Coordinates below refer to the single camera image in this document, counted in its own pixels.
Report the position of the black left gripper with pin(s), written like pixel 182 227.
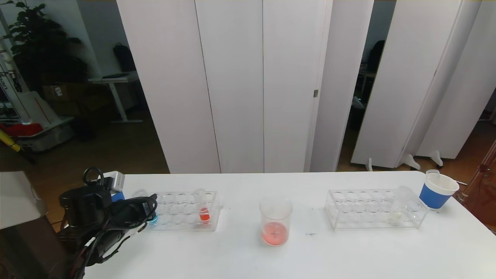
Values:
pixel 147 209

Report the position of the test tube with blue liquid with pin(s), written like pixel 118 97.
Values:
pixel 154 221

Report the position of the test tube with red liquid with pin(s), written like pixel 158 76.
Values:
pixel 433 175
pixel 205 215

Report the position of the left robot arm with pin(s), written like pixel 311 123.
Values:
pixel 85 209

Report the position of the clear plastic test tube rack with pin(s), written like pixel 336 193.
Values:
pixel 368 217
pixel 182 223

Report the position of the clear glass beaker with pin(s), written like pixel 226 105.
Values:
pixel 276 234

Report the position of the test tube with pale liquid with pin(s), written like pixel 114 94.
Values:
pixel 396 217

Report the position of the blue white paper cup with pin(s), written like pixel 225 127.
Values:
pixel 118 197
pixel 434 195

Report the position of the white standing desk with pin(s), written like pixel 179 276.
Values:
pixel 112 79

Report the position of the white machine base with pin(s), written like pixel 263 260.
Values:
pixel 38 112

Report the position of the brown cardboard box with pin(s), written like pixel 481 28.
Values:
pixel 58 93

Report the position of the red box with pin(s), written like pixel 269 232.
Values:
pixel 21 130

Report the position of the black backpack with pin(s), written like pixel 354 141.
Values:
pixel 124 58

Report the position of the white folding partition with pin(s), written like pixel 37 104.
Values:
pixel 407 77
pixel 232 77

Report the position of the dark green potted plant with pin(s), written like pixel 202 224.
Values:
pixel 38 50

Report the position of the black office chair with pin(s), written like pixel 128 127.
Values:
pixel 375 54

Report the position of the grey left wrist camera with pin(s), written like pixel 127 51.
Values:
pixel 114 181

